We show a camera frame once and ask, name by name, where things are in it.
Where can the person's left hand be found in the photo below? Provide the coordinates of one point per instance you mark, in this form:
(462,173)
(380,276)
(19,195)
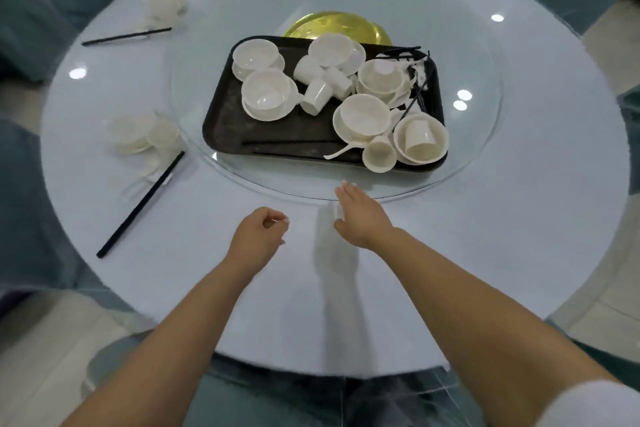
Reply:
(260,239)

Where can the white chopstick rest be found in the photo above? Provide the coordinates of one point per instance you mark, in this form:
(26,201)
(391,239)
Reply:
(165,179)

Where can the gold turntable base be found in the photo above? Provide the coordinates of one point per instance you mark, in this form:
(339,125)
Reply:
(310,26)

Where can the white shirt sleeve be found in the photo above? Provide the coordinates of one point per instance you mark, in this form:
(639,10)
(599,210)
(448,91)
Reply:
(590,406)

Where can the black tray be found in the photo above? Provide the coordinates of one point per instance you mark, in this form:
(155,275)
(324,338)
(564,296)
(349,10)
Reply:
(235,126)

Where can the person's right hand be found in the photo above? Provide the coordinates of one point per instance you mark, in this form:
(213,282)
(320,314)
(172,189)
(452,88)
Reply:
(365,221)

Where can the person's left forearm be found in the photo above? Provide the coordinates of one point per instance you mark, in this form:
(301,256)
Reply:
(165,351)

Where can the glass lazy susan turntable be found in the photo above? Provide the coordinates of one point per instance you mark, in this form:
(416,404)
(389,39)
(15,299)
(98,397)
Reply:
(210,16)

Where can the white round table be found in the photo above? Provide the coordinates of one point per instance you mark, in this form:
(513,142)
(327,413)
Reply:
(450,241)

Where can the person's right forearm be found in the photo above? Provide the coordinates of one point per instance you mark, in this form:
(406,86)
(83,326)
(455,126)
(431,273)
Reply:
(475,331)

